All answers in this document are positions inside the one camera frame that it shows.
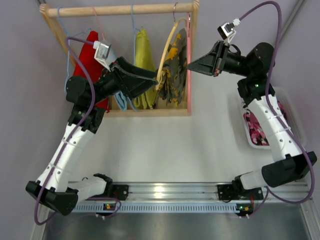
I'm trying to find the olive yellow camouflage trousers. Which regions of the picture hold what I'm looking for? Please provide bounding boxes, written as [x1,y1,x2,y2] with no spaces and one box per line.
[158,28,187,107]

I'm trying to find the pink plastic hanger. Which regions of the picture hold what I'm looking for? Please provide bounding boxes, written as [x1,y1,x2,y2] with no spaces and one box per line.
[185,11,192,116]

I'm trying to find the pink camouflage trousers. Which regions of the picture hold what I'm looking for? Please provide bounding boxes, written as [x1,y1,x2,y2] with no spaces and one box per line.
[246,94,293,151]

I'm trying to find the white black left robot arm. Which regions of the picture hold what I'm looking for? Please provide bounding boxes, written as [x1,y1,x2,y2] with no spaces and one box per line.
[25,57,157,216]

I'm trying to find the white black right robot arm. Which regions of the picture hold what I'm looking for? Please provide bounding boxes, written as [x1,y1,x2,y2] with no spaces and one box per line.
[187,40,317,192]

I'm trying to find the light blue trousers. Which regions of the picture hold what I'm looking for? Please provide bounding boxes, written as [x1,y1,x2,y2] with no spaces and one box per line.
[101,39,138,112]

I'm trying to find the red trousers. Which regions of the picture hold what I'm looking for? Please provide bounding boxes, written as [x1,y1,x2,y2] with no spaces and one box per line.
[72,31,110,113]

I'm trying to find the lime green trousers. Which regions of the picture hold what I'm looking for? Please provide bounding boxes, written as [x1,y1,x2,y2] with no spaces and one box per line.
[133,28,157,110]

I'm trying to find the wooden clothes rack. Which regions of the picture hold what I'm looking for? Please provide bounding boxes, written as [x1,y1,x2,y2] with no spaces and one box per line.
[39,0,200,118]

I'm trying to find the white plastic basket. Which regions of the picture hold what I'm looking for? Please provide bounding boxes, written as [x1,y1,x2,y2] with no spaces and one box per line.
[237,87,307,150]

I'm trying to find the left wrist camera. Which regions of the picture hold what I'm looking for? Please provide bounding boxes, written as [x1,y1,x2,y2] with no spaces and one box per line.
[93,40,115,71]

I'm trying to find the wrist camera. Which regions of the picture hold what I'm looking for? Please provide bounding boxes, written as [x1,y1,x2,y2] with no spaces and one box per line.
[217,18,241,45]
[93,40,115,71]

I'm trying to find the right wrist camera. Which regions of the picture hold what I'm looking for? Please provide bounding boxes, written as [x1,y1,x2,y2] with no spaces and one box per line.
[217,18,241,45]

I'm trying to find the pink wire hanger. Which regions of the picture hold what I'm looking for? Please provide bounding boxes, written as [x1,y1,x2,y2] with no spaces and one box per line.
[91,6,106,41]

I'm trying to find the blue wire hanger left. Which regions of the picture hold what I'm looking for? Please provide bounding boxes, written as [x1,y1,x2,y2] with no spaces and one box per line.
[56,6,92,96]

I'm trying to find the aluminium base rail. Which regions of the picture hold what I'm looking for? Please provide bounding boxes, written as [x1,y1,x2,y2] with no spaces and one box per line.
[67,181,313,203]

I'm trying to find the white slotted cable duct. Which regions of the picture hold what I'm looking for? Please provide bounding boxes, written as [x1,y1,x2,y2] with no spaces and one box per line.
[73,202,241,214]

